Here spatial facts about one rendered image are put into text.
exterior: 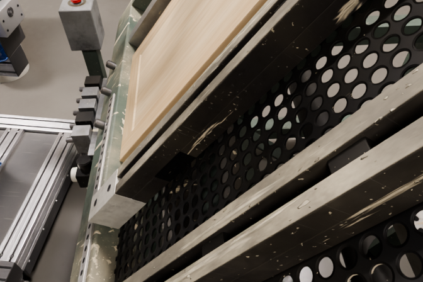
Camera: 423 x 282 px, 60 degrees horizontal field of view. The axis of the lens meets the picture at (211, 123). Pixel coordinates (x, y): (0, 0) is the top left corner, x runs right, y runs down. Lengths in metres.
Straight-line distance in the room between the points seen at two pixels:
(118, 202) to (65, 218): 1.23
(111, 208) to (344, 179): 0.56
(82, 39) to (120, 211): 0.91
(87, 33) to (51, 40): 1.62
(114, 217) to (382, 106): 0.62
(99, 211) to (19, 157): 1.26
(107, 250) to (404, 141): 0.67
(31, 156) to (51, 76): 0.91
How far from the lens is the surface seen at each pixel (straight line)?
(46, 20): 3.41
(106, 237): 0.85
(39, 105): 2.58
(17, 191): 1.90
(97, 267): 0.82
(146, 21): 1.26
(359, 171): 0.30
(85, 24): 1.51
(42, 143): 2.04
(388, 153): 0.29
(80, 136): 1.22
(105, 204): 0.77
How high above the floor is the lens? 1.63
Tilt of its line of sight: 47 degrees down
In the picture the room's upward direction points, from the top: straight up
